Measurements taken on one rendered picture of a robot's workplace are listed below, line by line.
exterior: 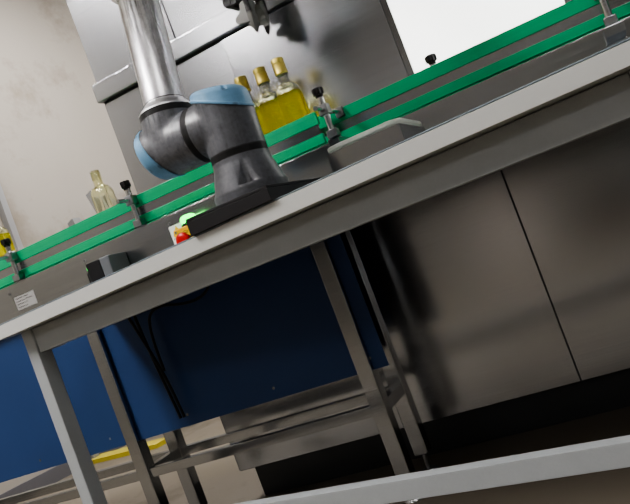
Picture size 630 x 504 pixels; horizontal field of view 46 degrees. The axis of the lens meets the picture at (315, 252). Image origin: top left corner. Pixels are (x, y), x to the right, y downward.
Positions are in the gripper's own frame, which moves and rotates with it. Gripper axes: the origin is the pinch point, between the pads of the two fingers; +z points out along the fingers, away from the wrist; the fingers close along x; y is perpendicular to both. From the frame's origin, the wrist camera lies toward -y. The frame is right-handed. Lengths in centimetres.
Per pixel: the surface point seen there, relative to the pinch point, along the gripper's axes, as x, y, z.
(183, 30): -12.2, 31.1, -15.9
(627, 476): 22, -52, 125
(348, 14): -13.6, -18.3, 3.6
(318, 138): 13.0, -9.6, 35.1
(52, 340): 51, 56, 58
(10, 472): 25, 123, 90
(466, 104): 2, -43, 41
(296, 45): -12.1, -1.6, 4.6
